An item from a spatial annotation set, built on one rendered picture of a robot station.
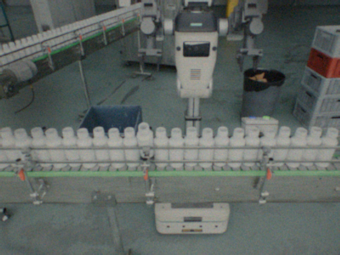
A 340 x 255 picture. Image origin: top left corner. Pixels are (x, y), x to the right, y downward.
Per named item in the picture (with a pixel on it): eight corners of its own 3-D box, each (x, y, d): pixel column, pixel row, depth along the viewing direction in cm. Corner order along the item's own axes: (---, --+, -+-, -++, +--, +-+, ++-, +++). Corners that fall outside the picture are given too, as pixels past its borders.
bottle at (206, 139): (203, 170, 102) (206, 136, 93) (195, 162, 106) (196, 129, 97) (215, 165, 104) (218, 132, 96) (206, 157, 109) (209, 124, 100)
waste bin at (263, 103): (240, 133, 300) (248, 82, 266) (233, 113, 338) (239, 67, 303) (278, 133, 301) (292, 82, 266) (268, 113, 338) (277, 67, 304)
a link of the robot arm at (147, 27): (159, 10, 114) (140, 10, 114) (158, 2, 103) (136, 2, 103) (161, 38, 116) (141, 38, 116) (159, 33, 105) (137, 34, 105)
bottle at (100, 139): (113, 158, 108) (108, 125, 99) (110, 167, 103) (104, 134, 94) (99, 158, 108) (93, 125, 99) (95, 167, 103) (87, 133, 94)
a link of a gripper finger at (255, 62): (261, 71, 116) (263, 50, 114) (246, 71, 115) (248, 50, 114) (255, 72, 123) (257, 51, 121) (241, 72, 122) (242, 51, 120)
